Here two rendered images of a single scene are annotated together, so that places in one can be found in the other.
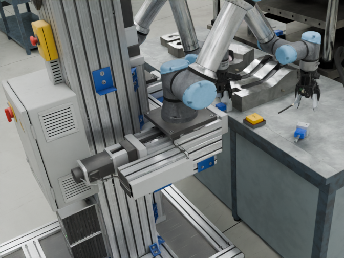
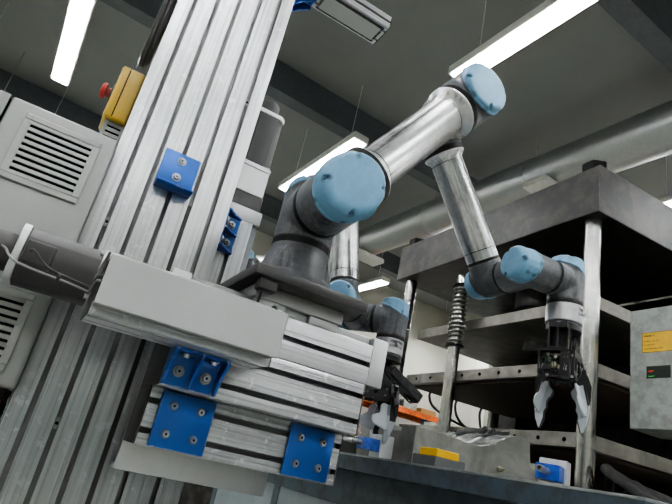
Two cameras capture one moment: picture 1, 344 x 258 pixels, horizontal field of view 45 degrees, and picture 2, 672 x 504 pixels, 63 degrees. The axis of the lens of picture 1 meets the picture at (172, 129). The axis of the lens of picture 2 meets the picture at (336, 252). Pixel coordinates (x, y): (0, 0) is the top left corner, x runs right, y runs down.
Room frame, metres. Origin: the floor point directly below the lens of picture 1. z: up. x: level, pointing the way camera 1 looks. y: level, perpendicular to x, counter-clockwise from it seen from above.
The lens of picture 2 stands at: (0.48, -0.15, 0.74)
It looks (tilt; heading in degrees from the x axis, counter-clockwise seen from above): 22 degrees up; 3
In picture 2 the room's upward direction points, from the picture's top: 13 degrees clockwise
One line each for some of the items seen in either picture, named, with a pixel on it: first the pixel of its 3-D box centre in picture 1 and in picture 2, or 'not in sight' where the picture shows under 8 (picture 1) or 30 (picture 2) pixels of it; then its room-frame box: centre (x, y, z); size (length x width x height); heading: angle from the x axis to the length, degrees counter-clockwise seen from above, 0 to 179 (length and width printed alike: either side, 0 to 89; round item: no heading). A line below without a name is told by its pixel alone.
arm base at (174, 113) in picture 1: (178, 103); (295, 269); (1.48, -0.04, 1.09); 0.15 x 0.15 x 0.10
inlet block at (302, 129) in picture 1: (299, 134); (548, 472); (1.55, -0.57, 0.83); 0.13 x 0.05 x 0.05; 145
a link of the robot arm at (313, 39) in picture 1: (309, 46); (564, 282); (1.60, -0.60, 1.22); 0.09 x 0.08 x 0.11; 115
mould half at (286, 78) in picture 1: (262, 78); (459, 452); (2.08, -0.53, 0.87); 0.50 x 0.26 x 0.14; 117
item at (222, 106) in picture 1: (219, 107); (364, 443); (1.88, -0.26, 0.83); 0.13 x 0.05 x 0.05; 114
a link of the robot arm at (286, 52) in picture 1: (288, 51); (525, 270); (1.57, -0.51, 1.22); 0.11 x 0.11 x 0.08; 25
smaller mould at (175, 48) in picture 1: (185, 47); not in sight; (2.79, -0.15, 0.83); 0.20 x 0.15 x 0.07; 117
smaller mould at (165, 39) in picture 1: (174, 39); not in sight; (2.98, -0.09, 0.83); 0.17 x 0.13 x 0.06; 117
